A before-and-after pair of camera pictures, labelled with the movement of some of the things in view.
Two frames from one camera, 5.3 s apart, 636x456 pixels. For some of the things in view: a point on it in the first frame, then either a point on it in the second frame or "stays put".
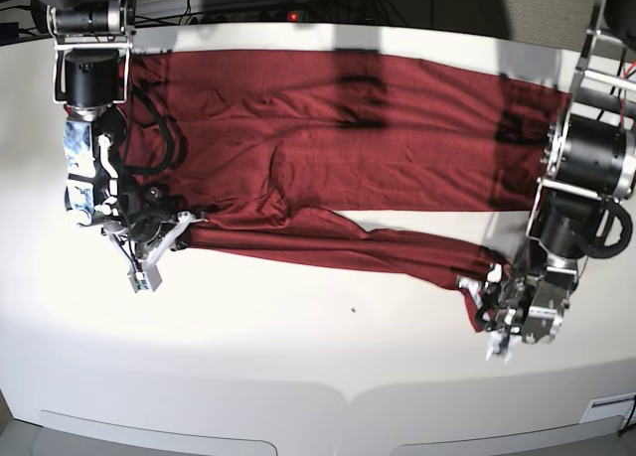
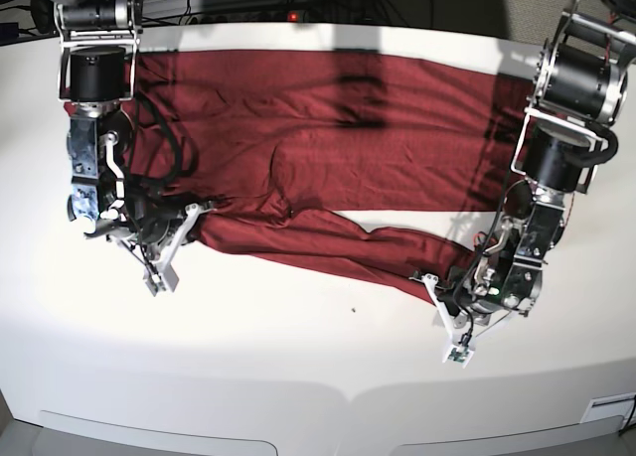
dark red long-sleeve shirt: x=272 y=144 stays put
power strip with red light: x=247 y=16 stays put
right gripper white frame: x=501 y=340 -> x=460 y=349
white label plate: x=608 y=407 stays put
